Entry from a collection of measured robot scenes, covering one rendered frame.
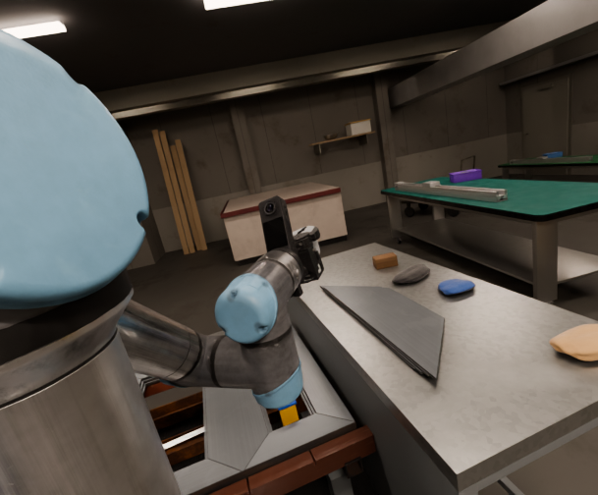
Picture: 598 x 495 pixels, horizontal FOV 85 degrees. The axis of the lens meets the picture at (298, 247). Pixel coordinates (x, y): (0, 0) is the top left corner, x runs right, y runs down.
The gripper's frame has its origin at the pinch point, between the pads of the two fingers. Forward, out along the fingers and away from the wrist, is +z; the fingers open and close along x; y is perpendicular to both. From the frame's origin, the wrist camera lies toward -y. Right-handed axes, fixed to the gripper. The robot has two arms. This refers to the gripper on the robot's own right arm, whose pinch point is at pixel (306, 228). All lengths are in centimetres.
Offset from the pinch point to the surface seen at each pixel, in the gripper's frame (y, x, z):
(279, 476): 60, -27, -8
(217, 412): 54, -54, 9
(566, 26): -68, 229, 442
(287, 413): 57, -29, 10
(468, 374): 44, 24, 5
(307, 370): 58, -29, 32
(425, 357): 40.9, 15.7, 7.8
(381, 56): -173, 32, 694
